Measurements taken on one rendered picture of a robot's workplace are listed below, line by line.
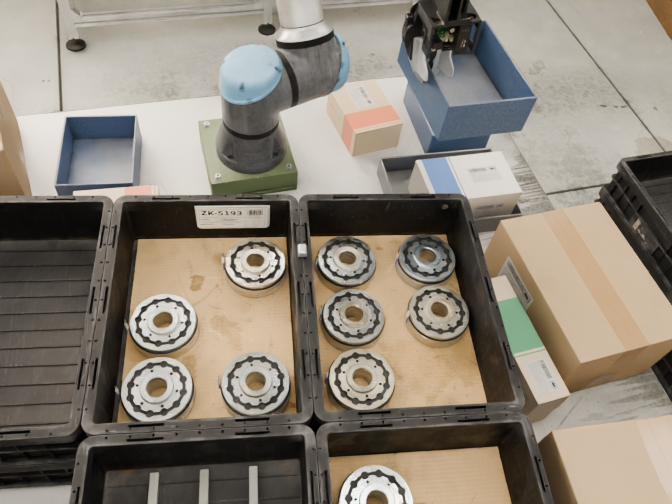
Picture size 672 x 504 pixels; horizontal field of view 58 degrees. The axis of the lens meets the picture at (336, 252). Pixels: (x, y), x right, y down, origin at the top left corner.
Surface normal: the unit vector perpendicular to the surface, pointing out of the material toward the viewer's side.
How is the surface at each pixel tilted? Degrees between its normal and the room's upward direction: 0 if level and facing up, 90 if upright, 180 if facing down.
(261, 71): 8
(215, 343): 0
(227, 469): 0
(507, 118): 90
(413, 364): 0
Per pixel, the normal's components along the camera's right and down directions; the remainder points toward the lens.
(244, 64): 0.00, -0.49
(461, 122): 0.27, 0.80
